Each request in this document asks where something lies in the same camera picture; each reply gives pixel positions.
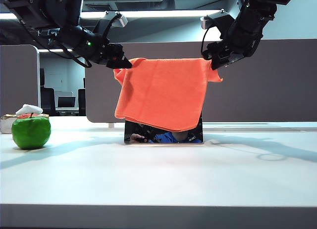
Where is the tall black office chair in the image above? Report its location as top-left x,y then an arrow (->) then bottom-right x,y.
39,68 -> 55,116

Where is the wide grey desk partition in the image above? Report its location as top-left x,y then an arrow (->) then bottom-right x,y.
84,38 -> 317,123

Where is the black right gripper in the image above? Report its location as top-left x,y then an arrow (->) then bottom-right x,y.
203,41 -> 249,71

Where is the black framed standing mirror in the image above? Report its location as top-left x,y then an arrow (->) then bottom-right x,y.
123,110 -> 204,144

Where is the green apple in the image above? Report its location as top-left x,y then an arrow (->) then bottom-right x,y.
11,112 -> 52,150

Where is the narrow grey desk partition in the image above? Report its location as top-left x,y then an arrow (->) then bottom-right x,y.
0,44 -> 40,116

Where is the orange microfiber cloth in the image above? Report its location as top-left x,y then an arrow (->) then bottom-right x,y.
113,57 -> 223,133

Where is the black left camera cable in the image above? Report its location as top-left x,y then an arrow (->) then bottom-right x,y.
104,15 -> 118,46

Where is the short ceiling light strip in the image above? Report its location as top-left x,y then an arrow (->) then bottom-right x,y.
38,48 -> 75,53

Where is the dark laptop screen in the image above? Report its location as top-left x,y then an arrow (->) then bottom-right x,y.
57,96 -> 76,108

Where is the white background desk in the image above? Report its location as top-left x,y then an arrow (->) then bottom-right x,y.
55,107 -> 79,116

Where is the gold and white tissue box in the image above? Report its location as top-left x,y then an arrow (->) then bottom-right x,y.
0,113 -> 50,134

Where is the black camera cable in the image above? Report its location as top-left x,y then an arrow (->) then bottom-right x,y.
200,25 -> 222,61
104,15 -> 118,46

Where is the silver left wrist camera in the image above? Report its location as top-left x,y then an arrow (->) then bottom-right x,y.
116,15 -> 129,27

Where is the black right camera cable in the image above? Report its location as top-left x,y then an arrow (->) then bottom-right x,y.
200,25 -> 222,61

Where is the white tissue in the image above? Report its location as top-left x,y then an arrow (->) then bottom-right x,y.
15,103 -> 44,115

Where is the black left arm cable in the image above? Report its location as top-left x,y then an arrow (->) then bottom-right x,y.
46,47 -> 93,68

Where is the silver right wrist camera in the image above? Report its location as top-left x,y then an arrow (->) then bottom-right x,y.
200,15 -> 211,30

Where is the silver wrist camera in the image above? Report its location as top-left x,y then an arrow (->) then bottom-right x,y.
116,15 -> 129,27
200,15 -> 211,30

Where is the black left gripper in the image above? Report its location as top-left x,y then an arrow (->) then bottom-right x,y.
98,42 -> 133,70

